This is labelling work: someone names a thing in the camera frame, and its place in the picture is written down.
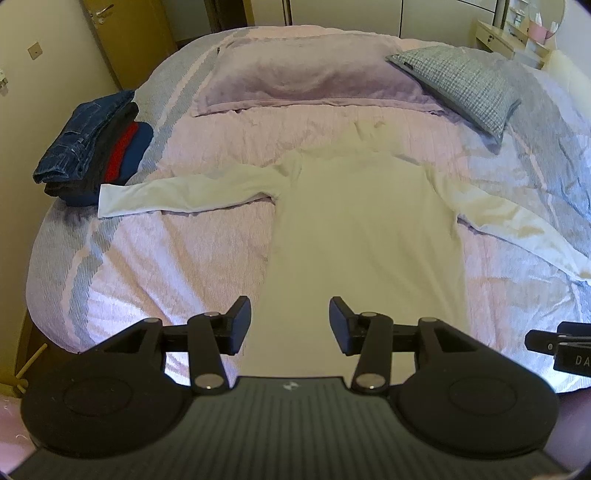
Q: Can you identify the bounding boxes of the white long sleeve shirt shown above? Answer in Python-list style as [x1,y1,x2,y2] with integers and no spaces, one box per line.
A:
[98,122,590,377]

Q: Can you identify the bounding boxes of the folded black garment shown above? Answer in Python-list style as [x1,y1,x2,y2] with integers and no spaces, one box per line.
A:
[44,102,139,207]

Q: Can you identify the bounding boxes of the folded red garment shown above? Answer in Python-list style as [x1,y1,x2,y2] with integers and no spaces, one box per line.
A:
[103,121,139,183]

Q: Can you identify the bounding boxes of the folded blue garment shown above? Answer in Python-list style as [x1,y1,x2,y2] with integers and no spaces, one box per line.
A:
[59,122,153,207]

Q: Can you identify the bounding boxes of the folded blue jeans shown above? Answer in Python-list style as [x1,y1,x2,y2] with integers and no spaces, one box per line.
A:
[33,90,135,188]

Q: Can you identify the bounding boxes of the lilac pillow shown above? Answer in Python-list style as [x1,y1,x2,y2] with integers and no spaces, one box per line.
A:
[191,33,443,117]

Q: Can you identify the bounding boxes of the cream dressing table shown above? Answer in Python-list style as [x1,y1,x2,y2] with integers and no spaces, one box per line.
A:
[475,21,550,69]

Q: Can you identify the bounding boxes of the wooden door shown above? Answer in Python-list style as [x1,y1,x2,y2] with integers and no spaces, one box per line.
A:
[81,0,177,89]

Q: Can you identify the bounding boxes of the pink container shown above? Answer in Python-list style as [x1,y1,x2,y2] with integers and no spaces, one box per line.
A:
[527,21,548,45]

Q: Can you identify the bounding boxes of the white wardrobe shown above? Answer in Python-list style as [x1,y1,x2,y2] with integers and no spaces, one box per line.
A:
[250,0,497,46]

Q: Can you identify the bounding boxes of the round mirror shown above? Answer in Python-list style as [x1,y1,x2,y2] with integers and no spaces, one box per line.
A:
[503,0,566,40]

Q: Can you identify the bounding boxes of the beige wall switch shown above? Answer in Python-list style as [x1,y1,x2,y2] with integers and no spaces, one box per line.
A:
[27,42,43,60]

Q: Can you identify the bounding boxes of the silver door handle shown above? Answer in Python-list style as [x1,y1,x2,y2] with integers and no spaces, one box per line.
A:
[88,3,114,25]

